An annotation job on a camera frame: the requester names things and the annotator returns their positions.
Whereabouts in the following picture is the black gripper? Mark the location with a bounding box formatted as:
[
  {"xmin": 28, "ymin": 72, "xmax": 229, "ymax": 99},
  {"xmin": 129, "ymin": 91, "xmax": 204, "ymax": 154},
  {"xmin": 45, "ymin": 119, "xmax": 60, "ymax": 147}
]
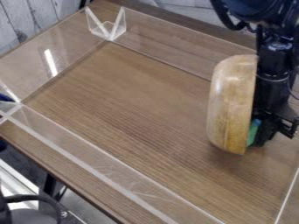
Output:
[{"xmin": 252, "ymin": 109, "xmax": 299, "ymax": 147}]

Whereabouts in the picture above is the green rectangular block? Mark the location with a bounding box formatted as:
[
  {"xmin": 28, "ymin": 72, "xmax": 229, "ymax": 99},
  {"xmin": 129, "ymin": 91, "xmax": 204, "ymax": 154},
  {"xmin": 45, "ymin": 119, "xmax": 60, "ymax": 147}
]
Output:
[{"xmin": 246, "ymin": 119, "xmax": 261, "ymax": 146}]

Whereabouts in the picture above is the light wooden bowl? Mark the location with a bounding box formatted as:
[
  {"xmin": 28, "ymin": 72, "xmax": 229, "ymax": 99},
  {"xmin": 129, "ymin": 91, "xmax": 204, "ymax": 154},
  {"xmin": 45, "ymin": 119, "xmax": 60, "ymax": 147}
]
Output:
[{"xmin": 206, "ymin": 54, "xmax": 257, "ymax": 155}]

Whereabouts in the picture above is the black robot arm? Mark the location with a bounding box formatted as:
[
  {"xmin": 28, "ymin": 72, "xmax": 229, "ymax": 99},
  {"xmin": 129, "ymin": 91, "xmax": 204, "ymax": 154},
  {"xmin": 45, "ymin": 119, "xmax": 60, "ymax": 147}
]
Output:
[{"xmin": 209, "ymin": 0, "xmax": 299, "ymax": 146}]

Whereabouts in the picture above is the black table leg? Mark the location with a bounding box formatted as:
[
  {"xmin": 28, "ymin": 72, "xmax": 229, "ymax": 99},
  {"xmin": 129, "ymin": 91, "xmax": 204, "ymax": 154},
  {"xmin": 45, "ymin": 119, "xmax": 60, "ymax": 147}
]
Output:
[{"xmin": 42, "ymin": 174, "xmax": 57, "ymax": 197}]

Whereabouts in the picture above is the blue object at left edge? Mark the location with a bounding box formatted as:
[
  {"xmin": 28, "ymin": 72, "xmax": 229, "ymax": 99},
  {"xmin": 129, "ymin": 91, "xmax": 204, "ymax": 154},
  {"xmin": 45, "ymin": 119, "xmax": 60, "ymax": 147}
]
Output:
[{"xmin": 0, "ymin": 93, "xmax": 14, "ymax": 102}]

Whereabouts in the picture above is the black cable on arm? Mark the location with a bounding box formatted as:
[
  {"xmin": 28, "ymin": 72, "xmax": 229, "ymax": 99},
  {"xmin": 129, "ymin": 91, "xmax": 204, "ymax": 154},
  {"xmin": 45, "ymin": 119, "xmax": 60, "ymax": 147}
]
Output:
[{"xmin": 209, "ymin": 0, "xmax": 257, "ymax": 32}]

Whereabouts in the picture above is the clear acrylic tray wall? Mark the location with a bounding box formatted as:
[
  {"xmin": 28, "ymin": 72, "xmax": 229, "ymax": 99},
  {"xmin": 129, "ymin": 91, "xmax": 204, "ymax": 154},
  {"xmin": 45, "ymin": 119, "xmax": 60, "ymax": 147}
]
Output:
[{"xmin": 0, "ymin": 3, "xmax": 299, "ymax": 224}]

